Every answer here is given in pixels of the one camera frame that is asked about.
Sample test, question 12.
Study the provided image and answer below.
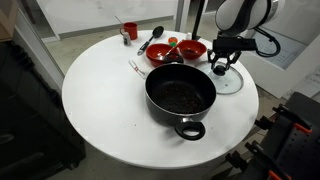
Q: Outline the red bowl with dark contents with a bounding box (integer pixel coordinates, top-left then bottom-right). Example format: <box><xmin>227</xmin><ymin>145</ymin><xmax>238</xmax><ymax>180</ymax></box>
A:
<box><xmin>178</xmin><ymin>40</ymin><xmax>207</xmax><ymax>60</ymax></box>

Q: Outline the glass lid with black knob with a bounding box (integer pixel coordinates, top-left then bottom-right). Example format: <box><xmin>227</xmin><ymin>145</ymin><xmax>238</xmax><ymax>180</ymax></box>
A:
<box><xmin>196</xmin><ymin>62</ymin><xmax>244</xmax><ymax>95</ymax></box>

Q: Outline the black clamp orange tip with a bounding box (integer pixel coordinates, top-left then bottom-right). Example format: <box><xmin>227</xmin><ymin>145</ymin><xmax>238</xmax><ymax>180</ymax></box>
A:
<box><xmin>225</xmin><ymin>141</ymin><xmax>292</xmax><ymax>180</ymax></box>
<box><xmin>254</xmin><ymin>104</ymin><xmax>312</xmax><ymax>134</ymax></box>

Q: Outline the orange and green small toy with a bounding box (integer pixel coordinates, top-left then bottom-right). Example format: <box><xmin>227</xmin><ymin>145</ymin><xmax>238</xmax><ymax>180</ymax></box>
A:
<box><xmin>168</xmin><ymin>37</ymin><xmax>178</xmax><ymax>47</ymax></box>

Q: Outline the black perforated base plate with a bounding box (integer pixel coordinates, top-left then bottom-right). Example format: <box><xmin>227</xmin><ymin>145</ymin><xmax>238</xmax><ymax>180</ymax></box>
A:
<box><xmin>240</xmin><ymin>92</ymin><xmax>320</xmax><ymax>180</ymax></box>

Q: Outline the small grey shaker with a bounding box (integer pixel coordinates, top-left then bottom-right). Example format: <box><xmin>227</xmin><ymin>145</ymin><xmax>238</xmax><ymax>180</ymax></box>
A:
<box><xmin>123</xmin><ymin>32</ymin><xmax>131</xmax><ymax>46</ymax></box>

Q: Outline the red bowl near pot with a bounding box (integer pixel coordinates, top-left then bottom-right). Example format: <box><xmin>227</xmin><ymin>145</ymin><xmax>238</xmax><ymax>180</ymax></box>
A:
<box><xmin>146</xmin><ymin>43</ymin><xmax>171</xmax><ymax>67</ymax></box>

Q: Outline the white peeler tool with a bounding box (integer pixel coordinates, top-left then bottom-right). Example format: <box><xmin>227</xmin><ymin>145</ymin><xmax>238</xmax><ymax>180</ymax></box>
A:
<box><xmin>129</xmin><ymin>60</ymin><xmax>147</xmax><ymax>79</ymax></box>

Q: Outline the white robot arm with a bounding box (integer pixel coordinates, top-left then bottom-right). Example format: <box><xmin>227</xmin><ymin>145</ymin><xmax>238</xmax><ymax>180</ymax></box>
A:
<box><xmin>207</xmin><ymin>0</ymin><xmax>285</xmax><ymax>76</ymax></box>

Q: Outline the small white bottle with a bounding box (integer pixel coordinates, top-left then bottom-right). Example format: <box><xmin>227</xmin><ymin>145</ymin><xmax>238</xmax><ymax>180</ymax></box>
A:
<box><xmin>185</xmin><ymin>32</ymin><xmax>192</xmax><ymax>40</ymax></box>

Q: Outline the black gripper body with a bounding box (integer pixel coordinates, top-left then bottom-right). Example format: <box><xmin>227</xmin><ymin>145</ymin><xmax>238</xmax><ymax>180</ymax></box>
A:
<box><xmin>213</xmin><ymin>37</ymin><xmax>257</xmax><ymax>55</ymax></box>

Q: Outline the black serving spoon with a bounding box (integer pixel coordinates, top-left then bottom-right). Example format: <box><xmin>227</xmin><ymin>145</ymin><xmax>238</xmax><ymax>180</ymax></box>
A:
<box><xmin>137</xmin><ymin>26</ymin><xmax>164</xmax><ymax>56</ymax></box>

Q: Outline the black camera stand pole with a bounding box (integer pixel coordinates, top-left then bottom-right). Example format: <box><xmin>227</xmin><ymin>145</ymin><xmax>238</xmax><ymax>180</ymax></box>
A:
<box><xmin>192</xmin><ymin>0</ymin><xmax>205</xmax><ymax>41</ymax></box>

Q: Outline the black cooking pot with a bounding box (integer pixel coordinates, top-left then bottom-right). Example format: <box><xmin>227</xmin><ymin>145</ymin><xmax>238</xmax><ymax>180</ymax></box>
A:
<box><xmin>145</xmin><ymin>53</ymin><xmax>217</xmax><ymax>141</ymax></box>

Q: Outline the black clamp orange tip rear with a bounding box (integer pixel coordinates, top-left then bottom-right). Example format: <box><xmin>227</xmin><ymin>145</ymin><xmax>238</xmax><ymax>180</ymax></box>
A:
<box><xmin>254</xmin><ymin>104</ymin><xmax>312</xmax><ymax>134</ymax></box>

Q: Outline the red cup with straw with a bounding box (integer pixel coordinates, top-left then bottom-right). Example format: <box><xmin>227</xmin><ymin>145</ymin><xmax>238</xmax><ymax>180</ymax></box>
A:
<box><xmin>116</xmin><ymin>17</ymin><xmax>138</xmax><ymax>40</ymax></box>

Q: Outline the black clamp orange tip front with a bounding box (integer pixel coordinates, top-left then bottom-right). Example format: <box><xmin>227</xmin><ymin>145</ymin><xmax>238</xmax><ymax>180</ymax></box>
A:
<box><xmin>225</xmin><ymin>141</ymin><xmax>292</xmax><ymax>180</ymax></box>

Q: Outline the round white table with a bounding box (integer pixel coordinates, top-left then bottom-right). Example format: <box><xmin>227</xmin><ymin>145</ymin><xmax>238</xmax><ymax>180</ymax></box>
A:
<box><xmin>62</xmin><ymin>30</ymin><xmax>259</xmax><ymax>169</ymax></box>

